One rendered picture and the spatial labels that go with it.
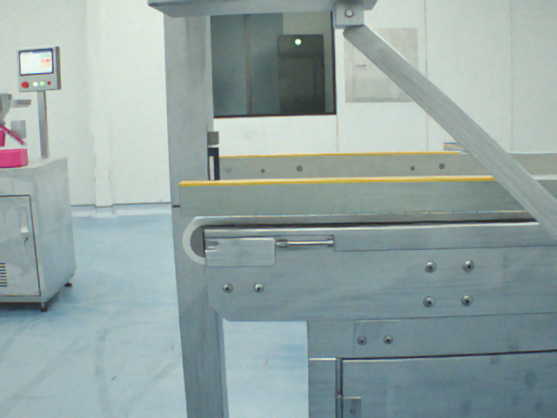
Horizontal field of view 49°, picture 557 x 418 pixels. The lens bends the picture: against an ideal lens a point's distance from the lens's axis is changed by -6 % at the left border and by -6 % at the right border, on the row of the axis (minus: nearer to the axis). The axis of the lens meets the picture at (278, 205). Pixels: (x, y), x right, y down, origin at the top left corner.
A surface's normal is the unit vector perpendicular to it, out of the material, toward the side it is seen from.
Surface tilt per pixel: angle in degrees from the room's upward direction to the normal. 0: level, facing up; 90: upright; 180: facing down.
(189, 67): 90
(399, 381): 90
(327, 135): 90
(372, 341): 90
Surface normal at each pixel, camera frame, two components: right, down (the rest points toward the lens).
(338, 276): -0.06, 0.18
